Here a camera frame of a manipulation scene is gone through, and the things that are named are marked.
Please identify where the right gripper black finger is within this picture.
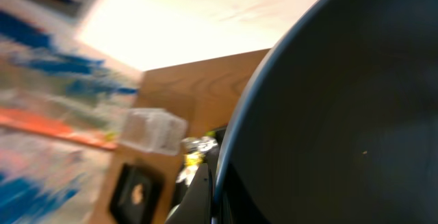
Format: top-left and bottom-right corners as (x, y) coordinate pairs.
(165, 163), (213, 224)

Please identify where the black rectangular tray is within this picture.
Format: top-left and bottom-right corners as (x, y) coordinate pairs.
(109, 164), (164, 224)

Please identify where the yellow wrapper scrap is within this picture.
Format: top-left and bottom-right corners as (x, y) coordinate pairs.
(184, 151), (204, 167)

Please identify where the clear plastic bin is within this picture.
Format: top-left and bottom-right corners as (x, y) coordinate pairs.
(119, 108), (188, 155)

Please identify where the round black tray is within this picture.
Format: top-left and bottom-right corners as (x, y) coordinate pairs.
(170, 125), (227, 210)

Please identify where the dark blue bowl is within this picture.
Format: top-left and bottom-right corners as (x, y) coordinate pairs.
(214, 0), (437, 223)

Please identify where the brown shiitake mushroom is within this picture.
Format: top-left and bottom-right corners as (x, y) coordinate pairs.
(131, 184), (144, 205)

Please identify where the crumpled foil wrapper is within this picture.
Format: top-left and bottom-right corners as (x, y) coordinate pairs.
(182, 136), (218, 153)

